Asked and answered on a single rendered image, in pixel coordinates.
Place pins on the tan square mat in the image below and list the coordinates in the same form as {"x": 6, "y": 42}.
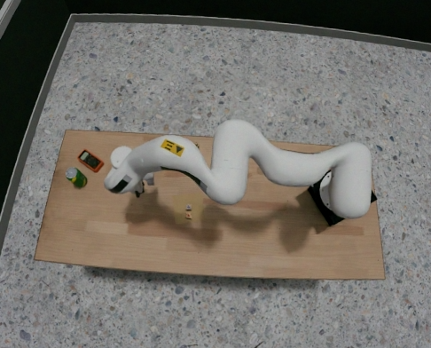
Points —
{"x": 197, "y": 211}

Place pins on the green drink can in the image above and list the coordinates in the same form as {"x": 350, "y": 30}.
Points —
{"x": 76, "y": 177}

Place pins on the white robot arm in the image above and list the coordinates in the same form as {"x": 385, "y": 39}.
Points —
{"x": 236, "y": 141}

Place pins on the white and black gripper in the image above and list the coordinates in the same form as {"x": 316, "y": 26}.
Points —
{"x": 138, "y": 189}

